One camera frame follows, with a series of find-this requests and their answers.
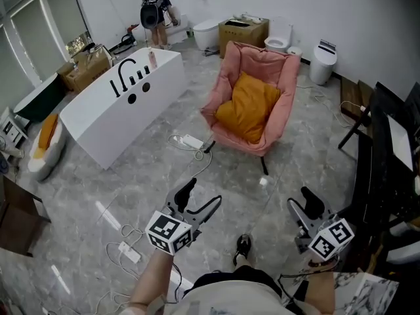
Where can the person's black shoe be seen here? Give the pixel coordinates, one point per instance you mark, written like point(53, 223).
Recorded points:
point(242, 246)

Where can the pink bottle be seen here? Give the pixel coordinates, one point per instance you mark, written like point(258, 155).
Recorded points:
point(152, 58)

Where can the white panel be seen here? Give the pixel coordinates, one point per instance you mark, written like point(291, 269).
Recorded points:
point(401, 143)

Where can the tall cardboard box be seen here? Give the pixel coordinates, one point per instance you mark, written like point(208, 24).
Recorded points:
point(243, 36)

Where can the person's right forearm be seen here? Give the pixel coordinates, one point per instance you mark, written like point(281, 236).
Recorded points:
point(320, 290)

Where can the orange chair cushion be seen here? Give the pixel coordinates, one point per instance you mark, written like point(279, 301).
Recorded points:
point(47, 133)

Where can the marble slab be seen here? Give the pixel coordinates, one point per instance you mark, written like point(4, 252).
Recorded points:
point(367, 294)

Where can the white fitting on box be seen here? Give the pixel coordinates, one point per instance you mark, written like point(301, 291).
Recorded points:
point(251, 18)

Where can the person's left forearm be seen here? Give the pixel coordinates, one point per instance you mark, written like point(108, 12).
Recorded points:
point(151, 281)

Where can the small white power strip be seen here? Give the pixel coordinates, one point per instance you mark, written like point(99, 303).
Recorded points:
point(129, 252)

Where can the white rectangular bathtub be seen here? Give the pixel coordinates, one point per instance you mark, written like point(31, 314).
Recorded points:
point(108, 123)

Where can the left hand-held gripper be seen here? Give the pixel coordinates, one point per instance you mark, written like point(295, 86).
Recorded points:
point(169, 233)

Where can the black faucet knob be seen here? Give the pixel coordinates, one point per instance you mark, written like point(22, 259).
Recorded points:
point(140, 75)
point(132, 80)
point(146, 70)

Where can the white toilet with open lid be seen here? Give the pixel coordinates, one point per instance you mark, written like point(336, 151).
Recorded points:
point(279, 34)

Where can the low cardboard box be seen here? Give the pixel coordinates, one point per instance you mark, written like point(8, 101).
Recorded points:
point(88, 69)

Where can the grey window blinds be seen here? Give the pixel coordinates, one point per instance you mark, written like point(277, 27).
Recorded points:
point(29, 38)

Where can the brown wooden cabinet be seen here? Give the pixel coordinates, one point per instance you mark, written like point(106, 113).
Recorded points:
point(19, 218)

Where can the person's black shorts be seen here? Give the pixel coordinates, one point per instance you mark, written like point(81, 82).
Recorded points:
point(236, 276)

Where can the person's white shirt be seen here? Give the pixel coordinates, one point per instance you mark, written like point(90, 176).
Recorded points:
point(229, 300)

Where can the small white floor object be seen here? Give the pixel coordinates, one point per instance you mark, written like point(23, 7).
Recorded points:
point(263, 181)

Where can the pink armchair seat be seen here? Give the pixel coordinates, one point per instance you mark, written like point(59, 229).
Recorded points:
point(259, 59)

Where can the black curved faucet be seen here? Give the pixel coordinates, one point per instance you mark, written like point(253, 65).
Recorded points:
point(124, 74)

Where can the orange pillow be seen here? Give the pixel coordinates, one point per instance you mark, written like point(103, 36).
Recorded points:
point(249, 107)

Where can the white tankless toilet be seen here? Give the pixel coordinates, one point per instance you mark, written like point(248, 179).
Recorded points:
point(206, 31)

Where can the black table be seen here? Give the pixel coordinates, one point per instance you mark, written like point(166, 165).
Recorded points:
point(377, 176)

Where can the black and red vacuum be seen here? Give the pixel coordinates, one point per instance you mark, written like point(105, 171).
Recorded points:
point(126, 39)

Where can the black hand shower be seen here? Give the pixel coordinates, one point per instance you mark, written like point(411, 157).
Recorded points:
point(115, 89)

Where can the brown wooden planks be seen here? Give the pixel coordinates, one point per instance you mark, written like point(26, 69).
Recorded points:
point(352, 98)

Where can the white smart toilet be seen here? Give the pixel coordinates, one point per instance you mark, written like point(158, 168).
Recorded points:
point(323, 64)

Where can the small white cabinet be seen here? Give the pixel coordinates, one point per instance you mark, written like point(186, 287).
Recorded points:
point(11, 131)

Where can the large white power strip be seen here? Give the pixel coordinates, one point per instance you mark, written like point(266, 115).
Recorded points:
point(193, 141)

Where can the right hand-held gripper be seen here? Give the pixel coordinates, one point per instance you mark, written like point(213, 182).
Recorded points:
point(329, 241)

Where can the dark oval bathtub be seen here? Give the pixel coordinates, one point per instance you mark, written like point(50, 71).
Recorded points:
point(41, 98)

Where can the white round chair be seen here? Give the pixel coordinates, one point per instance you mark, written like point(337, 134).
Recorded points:
point(49, 159)

